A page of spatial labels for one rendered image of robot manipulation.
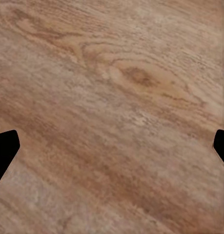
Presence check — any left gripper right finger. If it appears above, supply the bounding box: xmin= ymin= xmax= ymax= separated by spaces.
xmin=213 ymin=129 xmax=224 ymax=161

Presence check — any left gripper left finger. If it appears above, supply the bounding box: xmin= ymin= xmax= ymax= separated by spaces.
xmin=0 ymin=130 xmax=20 ymax=180

